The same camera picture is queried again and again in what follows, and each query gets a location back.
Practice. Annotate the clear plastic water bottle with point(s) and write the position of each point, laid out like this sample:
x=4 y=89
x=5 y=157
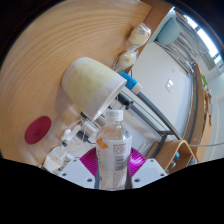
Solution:
x=113 y=153

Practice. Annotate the blue tube white cap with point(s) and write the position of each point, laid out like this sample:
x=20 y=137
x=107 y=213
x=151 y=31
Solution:
x=131 y=82

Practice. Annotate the wooden bed rail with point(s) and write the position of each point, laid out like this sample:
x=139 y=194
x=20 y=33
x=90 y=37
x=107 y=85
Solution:
x=203 y=126

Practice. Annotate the black charger block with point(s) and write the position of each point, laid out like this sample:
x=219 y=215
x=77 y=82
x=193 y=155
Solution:
x=81 y=135

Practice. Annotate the white wall switch plate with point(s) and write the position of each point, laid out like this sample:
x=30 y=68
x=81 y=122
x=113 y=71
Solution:
x=169 y=86

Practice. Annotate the grey metal bed frame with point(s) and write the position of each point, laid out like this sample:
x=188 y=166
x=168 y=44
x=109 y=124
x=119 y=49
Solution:
x=156 y=111

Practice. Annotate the white crumpled paper bag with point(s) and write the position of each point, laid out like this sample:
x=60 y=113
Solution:
x=53 y=160

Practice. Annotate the wrapped round bun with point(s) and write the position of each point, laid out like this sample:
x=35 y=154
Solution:
x=126 y=60
x=139 y=34

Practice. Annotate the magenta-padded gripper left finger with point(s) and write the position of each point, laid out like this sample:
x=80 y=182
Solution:
x=74 y=173

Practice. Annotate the flat round red coaster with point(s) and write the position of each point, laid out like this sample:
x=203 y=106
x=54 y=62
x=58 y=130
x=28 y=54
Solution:
x=38 y=130

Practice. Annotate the black cylindrical device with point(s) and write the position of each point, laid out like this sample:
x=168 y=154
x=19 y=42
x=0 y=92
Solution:
x=125 y=100

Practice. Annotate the cream ceramic cup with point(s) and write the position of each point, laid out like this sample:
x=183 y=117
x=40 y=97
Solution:
x=90 y=83

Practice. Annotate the grey striped curtain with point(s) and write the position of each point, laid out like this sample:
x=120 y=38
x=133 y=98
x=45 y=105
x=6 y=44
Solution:
x=200 y=43

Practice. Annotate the teal pillow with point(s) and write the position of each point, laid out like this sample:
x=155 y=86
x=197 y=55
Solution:
x=169 y=31

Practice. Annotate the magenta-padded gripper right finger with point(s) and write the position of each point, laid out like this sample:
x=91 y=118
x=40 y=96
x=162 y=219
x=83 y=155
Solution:
x=150 y=172

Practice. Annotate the wooden shelf unit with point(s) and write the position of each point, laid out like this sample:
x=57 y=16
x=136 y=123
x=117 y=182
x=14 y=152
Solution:
x=173 y=150

